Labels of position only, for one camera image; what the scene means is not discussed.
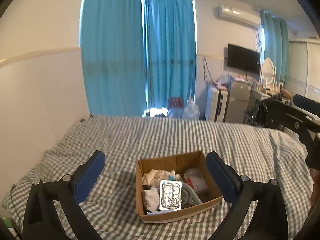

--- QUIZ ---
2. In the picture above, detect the blue curtain panel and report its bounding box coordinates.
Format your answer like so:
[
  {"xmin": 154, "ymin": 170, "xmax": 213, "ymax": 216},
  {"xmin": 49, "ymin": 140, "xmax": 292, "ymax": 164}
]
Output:
[
  {"xmin": 80, "ymin": 0, "xmax": 146, "ymax": 116},
  {"xmin": 144, "ymin": 0, "xmax": 196, "ymax": 109}
]

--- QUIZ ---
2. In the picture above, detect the white suitcase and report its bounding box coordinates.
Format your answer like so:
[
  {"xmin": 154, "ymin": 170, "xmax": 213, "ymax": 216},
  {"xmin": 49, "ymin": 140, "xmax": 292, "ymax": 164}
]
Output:
[{"xmin": 205, "ymin": 85, "xmax": 228, "ymax": 122}]

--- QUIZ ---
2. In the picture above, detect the clear water jug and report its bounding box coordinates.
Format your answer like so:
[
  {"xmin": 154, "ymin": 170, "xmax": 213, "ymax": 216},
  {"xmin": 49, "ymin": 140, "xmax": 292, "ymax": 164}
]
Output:
[{"xmin": 182, "ymin": 100, "xmax": 200, "ymax": 120}]

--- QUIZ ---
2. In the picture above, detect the blue curtain left panel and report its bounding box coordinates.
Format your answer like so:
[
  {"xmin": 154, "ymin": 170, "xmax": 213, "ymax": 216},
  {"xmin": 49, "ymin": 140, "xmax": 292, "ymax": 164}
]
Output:
[{"xmin": 80, "ymin": 0, "xmax": 146, "ymax": 116}]

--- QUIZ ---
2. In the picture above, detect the white oval vanity mirror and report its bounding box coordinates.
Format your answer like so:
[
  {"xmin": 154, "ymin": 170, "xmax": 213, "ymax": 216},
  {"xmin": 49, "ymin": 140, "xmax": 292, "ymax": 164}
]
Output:
[{"xmin": 260, "ymin": 57, "xmax": 276, "ymax": 86}]

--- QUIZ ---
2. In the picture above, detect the silver blister pill pack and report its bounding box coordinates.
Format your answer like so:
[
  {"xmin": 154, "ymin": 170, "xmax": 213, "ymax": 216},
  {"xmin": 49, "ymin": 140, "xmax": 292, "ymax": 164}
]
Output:
[{"xmin": 159, "ymin": 180, "xmax": 182, "ymax": 211}]

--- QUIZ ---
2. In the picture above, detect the light blue tissue pack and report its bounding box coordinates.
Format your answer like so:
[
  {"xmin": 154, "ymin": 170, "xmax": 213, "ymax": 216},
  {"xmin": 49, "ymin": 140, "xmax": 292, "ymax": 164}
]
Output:
[{"xmin": 146, "ymin": 209, "xmax": 175, "ymax": 216}]

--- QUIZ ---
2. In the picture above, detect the blue side window curtain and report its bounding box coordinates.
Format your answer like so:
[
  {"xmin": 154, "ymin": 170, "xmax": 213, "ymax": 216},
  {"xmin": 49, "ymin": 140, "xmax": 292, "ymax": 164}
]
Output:
[{"xmin": 260, "ymin": 10, "xmax": 290, "ymax": 83}]

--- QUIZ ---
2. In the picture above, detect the red patterned bag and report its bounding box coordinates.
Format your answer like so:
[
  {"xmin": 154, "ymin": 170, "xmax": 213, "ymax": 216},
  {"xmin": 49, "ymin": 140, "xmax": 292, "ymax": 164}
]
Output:
[{"xmin": 168, "ymin": 97, "xmax": 184, "ymax": 110}]

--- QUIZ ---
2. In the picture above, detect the blue curtain right panel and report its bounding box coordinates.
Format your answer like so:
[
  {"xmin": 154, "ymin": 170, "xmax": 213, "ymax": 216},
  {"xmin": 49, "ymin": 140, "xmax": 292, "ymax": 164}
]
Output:
[{"xmin": 144, "ymin": 0, "xmax": 196, "ymax": 109}]

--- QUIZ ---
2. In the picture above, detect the white wardrobe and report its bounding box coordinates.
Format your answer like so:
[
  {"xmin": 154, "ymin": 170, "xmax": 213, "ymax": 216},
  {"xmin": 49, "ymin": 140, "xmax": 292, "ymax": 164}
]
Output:
[{"xmin": 285, "ymin": 39, "xmax": 320, "ymax": 102}]

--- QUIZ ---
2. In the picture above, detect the black wall television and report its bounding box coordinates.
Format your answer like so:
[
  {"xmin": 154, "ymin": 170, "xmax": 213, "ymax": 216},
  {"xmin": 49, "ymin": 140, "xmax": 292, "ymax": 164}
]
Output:
[{"xmin": 227, "ymin": 44, "xmax": 260, "ymax": 74}]

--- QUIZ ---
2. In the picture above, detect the grey mini fridge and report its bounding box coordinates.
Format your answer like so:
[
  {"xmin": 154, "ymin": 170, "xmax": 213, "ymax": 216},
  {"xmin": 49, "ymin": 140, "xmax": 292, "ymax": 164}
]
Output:
[{"xmin": 225, "ymin": 80, "xmax": 251, "ymax": 124}]

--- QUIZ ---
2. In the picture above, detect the person's left hand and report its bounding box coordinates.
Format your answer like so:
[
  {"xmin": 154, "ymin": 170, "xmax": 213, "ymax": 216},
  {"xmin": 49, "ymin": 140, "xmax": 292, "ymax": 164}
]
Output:
[{"xmin": 310, "ymin": 169, "xmax": 320, "ymax": 207}]

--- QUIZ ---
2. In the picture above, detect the brown cardboard box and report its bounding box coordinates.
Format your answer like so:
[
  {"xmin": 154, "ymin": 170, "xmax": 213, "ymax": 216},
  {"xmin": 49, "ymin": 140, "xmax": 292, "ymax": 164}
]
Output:
[{"xmin": 136, "ymin": 151, "xmax": 222, "ymax": 224}]

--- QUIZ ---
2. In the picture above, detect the black bag on chair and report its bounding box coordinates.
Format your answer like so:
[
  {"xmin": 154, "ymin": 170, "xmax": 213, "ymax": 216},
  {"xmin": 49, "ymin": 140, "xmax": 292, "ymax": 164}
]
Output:
[{"xmin": 250, "ymin": 98, "xmax": 283, "ymax": 131}]

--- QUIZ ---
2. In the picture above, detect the white air conditioner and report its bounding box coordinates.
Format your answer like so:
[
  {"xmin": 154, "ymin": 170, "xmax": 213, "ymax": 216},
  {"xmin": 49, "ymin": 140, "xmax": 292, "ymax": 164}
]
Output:
[{"xmin": 217, "ymin": 4, "xmax": 260, "ymax": 28}]

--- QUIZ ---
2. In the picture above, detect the grey checkered bed sheet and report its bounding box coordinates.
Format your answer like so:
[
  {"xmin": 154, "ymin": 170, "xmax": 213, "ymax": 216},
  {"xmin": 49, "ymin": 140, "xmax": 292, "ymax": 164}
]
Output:
[{"xmin": 2, "ymin": 116, "xmax": 313, "ymax": 239}]

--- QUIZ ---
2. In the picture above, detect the grey plastic clothes hanger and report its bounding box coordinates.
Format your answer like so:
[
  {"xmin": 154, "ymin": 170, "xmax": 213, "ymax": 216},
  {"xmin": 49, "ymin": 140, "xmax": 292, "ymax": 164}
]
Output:
[{"xmin": 181, "ymin": 182, "xmax": 202, "ymax": 208}]

